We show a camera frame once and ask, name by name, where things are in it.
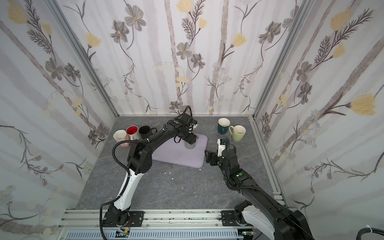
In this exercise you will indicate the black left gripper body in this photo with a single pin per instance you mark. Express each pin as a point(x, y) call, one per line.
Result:
point(190, 137)

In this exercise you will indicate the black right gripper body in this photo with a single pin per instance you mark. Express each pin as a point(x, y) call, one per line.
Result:
point(212, 157)

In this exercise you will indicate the dark green ceramic mug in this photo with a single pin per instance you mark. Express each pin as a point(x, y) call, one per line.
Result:
point(223, 125)

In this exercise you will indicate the light green ceramic mug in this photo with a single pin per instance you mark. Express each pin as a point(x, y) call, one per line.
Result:
point(237, 132)

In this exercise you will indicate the black ceramic mug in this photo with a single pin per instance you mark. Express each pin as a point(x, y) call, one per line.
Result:
point(146, 131)

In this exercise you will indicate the cream mug red inside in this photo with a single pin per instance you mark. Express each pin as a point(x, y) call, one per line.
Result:
point(133, 133)

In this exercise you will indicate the pink ceramic mug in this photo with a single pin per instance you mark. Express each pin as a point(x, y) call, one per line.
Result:
point(121, 135)

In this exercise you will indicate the grey ceramic mug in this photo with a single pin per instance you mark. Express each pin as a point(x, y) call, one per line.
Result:
point(190, 146)

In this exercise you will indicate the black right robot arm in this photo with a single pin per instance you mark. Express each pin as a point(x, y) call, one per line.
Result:
point(262, 211)

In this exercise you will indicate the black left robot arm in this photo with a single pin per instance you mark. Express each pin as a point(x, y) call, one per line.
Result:
point(139, 161)

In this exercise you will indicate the lavender plastic tray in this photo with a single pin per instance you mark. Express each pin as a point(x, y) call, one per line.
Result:
point(176, 153)

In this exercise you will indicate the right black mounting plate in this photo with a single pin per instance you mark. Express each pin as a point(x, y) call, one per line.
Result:
point(230, 218)

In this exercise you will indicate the black mounting plate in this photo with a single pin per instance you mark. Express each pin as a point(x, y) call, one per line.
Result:
point(230, 218)
point(136, 219)

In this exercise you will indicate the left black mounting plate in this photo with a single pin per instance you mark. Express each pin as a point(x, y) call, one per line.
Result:
point(136, 219)

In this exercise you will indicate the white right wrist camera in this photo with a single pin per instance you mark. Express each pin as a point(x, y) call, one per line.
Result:
point(223, 147)

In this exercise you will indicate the white slotted cable duct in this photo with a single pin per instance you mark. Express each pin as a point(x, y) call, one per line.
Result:
point(191, 234)

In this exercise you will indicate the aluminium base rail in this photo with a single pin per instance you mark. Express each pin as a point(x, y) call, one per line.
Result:
point(153, 219)

